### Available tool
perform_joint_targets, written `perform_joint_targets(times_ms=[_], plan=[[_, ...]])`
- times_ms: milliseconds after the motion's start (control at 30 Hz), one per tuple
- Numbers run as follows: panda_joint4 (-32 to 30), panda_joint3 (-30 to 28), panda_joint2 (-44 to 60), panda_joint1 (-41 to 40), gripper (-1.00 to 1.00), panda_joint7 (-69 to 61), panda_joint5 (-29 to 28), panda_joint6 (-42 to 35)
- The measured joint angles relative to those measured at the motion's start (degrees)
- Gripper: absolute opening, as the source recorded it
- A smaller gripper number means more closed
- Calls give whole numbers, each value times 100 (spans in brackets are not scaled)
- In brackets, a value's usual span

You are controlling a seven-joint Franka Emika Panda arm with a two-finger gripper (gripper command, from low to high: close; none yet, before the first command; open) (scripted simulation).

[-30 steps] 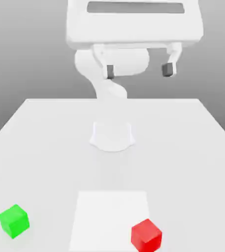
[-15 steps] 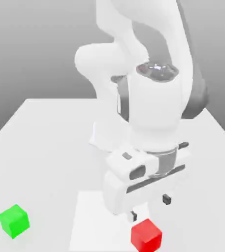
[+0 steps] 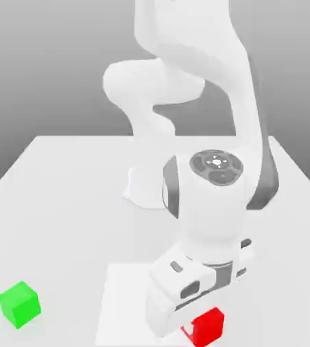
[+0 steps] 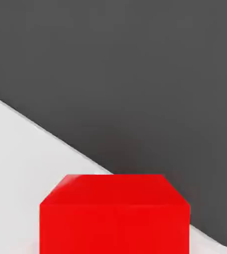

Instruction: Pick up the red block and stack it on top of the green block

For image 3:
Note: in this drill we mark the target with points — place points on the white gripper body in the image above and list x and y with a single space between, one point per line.
161 311

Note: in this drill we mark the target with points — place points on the small red cube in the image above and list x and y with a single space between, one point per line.
208 328

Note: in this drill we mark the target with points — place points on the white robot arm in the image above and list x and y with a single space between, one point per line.
211 211

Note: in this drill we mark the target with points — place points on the small green cube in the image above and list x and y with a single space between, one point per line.
19 305

